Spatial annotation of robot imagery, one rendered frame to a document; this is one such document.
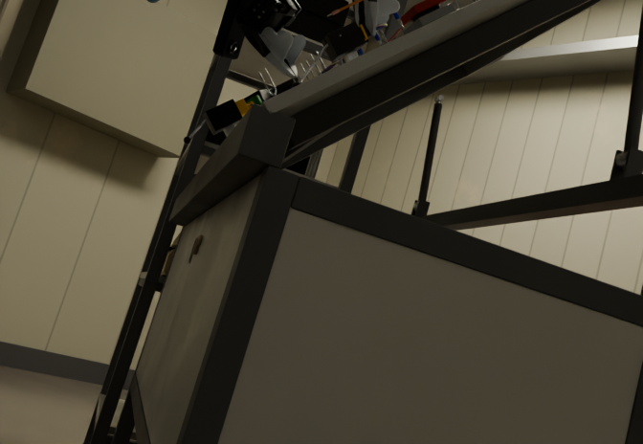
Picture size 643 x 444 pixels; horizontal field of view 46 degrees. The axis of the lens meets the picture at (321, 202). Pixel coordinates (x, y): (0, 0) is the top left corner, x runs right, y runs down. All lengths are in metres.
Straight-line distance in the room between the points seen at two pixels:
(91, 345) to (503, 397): 3.76
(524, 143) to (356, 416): 3.56
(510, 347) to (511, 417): 0.09
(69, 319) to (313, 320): 3.66
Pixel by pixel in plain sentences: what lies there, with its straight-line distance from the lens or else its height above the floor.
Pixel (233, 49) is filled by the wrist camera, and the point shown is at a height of 1.05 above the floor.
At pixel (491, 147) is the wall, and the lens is 4.51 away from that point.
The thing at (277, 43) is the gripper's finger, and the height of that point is 1.06.
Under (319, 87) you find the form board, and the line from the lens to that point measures 0.93.
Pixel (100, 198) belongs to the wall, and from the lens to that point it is 4.49.
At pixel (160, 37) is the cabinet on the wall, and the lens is 4.35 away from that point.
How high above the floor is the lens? 0.63
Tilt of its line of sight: 10 degrees up
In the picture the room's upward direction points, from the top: 17 degrees clockwise
